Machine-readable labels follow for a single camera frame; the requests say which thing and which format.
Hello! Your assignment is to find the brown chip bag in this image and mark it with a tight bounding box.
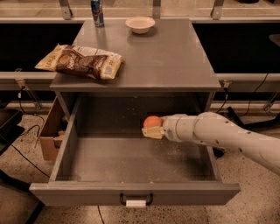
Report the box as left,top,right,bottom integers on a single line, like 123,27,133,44
35,45,123,80

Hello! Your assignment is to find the orange fruit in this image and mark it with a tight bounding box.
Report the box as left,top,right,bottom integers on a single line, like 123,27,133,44
143,115,163,129

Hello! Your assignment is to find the grey cabinet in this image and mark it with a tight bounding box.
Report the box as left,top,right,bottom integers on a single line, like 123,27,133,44
50,18,221,114

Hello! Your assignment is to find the black floor cable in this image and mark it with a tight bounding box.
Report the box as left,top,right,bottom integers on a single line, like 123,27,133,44
0,87,51,179
213,73,270,158

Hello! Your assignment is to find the black white drawer handle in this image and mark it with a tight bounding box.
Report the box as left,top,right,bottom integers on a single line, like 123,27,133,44
120,193,153,208

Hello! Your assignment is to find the black floor cable right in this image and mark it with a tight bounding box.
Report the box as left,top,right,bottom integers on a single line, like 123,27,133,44
213,73,270,158

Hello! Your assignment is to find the white bowl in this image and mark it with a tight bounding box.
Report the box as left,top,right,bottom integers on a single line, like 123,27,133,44
125,17,155,34

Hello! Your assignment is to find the blue drink can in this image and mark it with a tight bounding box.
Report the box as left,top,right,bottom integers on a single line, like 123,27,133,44
91,0,104,27

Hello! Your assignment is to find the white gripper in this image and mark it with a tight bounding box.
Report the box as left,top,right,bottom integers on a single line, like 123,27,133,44
142,115,179,142

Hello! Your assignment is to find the black bar on floor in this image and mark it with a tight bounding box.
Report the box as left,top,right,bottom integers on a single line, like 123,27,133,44
226,106,280,131

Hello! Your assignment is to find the cardboard box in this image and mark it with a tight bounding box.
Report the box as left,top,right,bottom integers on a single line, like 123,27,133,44
38,96,68,162

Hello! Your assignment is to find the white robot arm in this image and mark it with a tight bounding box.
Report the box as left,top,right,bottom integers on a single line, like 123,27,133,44
142,112,280,175

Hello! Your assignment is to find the open grey top drawer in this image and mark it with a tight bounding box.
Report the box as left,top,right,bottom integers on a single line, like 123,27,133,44
31,96,240,206

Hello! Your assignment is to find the black stand left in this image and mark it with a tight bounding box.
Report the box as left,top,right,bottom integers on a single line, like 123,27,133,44
0,108,46,224

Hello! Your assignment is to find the black floor cable left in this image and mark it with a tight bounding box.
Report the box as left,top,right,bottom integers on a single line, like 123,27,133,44
0,87,51,179

